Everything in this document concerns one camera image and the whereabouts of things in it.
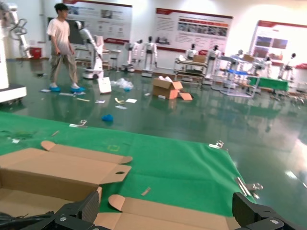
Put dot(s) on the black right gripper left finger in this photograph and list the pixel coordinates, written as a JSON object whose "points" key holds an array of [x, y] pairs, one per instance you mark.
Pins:
{"points": [[88, 208]]}

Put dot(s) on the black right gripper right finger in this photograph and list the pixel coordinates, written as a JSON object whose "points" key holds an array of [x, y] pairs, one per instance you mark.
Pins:
{"points": [[247, 210]]}

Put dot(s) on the brown cardboard box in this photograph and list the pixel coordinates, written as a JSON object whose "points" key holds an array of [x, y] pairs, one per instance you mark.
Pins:
{"points": [[48, 172], [168, 215]]}

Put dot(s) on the open cardboard box on floor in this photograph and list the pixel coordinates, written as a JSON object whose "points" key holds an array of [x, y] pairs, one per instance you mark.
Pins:
{"points": [[163, 89]]}

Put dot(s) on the small closed cardboard box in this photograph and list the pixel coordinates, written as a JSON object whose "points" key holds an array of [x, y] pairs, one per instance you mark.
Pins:
{"points": [[249, 58], [199, 59]]}

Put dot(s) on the short wooden stick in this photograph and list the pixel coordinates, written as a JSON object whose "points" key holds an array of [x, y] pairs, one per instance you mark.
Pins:
{"points": [[146, 191]]}

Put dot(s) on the green table cloth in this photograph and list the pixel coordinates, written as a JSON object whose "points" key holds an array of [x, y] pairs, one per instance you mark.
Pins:
{"points": [[180, 167]]}

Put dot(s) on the long wooden stick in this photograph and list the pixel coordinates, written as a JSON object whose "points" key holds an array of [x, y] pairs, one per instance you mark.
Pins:
{"points": [[55, 133]]}

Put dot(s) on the blue shoe cover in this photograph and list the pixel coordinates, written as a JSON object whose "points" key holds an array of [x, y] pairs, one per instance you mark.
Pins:
{"points": [[108, 118]]}

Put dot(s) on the yellow strip on floor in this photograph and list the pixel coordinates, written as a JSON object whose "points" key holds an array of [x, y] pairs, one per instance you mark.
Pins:
{"points": [[118, 101]]}

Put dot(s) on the white paper sheet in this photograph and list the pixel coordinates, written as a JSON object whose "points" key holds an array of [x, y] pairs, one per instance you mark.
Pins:
{"points": [[131, 100]]}

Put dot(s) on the white paper bag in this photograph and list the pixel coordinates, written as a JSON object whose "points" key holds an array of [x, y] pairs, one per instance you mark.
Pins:
{"points": [[104, 85]]}

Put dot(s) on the clear plastic wrap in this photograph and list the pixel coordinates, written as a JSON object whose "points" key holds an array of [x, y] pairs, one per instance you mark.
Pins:
{"points": [[123, 83]]}

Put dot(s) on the flat cardboard piece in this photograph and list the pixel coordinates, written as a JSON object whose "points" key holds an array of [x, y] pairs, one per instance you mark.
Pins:
{"points": [[185, 96]]}

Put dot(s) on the green covered table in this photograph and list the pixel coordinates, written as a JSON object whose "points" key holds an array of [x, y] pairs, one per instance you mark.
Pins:
{"points": [[271, 82]]}

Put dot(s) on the blue and white rack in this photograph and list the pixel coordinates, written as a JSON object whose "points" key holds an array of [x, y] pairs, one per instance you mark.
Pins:
{"points": [[233, 71]]}

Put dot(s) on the white wheeled robot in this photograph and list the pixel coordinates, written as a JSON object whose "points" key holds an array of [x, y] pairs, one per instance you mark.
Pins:
{"points": [[94, 64]]}

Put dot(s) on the white humanoid robot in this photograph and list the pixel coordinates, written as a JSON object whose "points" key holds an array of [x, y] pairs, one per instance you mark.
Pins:
{"points": [[213, 56], [135, 50], [192, 53], [268, 67], [149, 52], [286, 68]]}

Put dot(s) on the white work table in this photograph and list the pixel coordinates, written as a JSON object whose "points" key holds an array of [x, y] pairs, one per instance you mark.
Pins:
{"points": [[189, 63]]}

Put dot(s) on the red bin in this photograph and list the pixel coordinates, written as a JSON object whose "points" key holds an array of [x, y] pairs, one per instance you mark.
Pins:
{"points": [[36, 53]]}

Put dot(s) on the large white robot machine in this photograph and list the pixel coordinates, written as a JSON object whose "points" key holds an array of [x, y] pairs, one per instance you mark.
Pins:
{"points": [[4, 60]]}

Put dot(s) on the man in white t-shirt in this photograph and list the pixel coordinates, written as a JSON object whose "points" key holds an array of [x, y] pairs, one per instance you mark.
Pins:
{"points": [[60, 33]]}

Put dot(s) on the wall info poster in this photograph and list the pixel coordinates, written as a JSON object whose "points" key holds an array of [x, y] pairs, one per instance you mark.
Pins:
{"points": [[275, 40], [192, 28], [96, 24]]}

